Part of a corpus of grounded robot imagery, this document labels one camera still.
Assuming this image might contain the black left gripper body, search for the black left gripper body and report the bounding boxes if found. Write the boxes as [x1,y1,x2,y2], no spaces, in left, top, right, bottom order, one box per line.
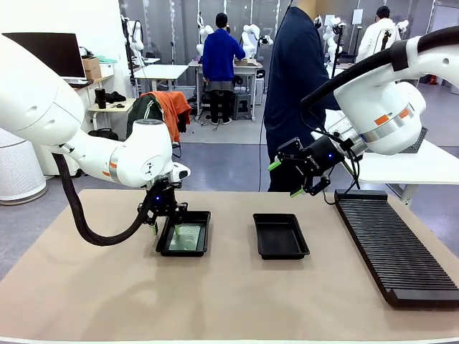
[144,178,178,216]

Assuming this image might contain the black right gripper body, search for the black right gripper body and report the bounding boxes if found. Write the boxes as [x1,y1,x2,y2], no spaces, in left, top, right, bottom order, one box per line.
[302,135,347,178]

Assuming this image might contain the green circuit board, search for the green circuit board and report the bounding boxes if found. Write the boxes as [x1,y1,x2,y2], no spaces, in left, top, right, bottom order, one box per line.
[168,223,203,251]

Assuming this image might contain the black plastic ESD tray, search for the black plastic ESD tray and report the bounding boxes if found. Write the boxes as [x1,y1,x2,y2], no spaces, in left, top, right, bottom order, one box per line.
[155,210,212,258]
[252,213,311,261]

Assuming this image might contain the person in navy shirt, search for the person in navy shirt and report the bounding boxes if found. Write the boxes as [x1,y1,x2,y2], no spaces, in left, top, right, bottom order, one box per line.
[262,0,342,193]

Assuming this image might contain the grey step stool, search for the grey step stool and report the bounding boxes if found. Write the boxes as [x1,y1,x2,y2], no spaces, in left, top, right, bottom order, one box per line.
[232,92,254,121]

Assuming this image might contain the black bag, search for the black bag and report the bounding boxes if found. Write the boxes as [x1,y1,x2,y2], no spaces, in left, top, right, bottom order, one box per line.
[87,128,120,142]

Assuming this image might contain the dark green jacket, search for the dark green jacket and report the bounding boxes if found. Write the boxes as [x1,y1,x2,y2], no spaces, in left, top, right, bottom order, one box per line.
[126,93,165,140]

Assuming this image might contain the white table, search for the white table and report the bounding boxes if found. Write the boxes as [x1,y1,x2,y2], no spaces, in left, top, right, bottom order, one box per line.
[311,108,459,206]

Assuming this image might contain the orange jacket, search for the orange jacket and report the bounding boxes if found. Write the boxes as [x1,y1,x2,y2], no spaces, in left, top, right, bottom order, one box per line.
[141,90,193,143]

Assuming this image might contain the perforated metal tray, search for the perforated metal tray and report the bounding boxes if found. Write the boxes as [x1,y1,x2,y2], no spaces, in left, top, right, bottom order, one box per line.
[407,126,429,154]

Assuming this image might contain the black slotted PCB rack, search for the black slotted PCB rack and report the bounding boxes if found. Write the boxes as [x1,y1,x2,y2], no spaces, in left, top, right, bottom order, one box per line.
[333,189,459,308]

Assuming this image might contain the small white desk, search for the small white desk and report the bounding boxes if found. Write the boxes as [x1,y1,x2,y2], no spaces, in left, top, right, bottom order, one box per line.
[87,97,138,130]

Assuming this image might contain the person in blue hoodie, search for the person in blue hoodie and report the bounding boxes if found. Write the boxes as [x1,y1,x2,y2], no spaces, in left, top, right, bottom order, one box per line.
[202,12,247,126]

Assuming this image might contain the black tumbler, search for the black tumbler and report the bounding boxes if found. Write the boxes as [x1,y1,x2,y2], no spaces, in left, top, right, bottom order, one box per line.
[94,87,108,110]

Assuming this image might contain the person in white jacket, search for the person in white jacket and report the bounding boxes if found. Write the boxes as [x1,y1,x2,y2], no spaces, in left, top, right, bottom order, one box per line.
[355,5,401,65]

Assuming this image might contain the white cylindrical air purifier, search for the white cylindrical air purifier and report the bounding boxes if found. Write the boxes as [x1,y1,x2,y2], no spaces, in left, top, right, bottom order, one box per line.
[0,128,48,206]

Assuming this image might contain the brown cardboard box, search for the brown cardboard box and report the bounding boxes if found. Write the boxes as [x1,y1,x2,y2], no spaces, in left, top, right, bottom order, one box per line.
[81,57,103,81]

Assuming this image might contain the black computer monitor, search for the black computer monitor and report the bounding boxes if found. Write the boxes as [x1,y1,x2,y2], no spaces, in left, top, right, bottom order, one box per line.
[1,32,87,82]

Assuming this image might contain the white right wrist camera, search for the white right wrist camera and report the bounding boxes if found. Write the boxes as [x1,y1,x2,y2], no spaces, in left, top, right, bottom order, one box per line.
[322,113,363,151]

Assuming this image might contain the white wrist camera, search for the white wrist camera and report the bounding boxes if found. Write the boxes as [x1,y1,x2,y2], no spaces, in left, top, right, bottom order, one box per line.
[322,113,363,151]
[173,163,191,182]

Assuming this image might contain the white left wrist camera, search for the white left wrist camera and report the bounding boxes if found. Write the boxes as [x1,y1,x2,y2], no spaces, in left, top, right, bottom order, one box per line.
[173,163,191,182]

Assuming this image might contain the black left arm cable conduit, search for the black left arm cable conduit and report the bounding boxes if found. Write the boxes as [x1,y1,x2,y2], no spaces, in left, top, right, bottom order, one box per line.
[51,153,159,247]

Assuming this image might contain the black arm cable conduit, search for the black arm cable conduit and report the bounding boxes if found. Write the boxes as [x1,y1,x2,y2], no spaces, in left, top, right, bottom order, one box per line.
[51,153,159,247]
[300,26,459,121]

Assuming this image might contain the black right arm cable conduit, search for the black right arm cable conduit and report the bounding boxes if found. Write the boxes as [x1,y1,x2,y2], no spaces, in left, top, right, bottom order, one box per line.
[300,26,459,121]

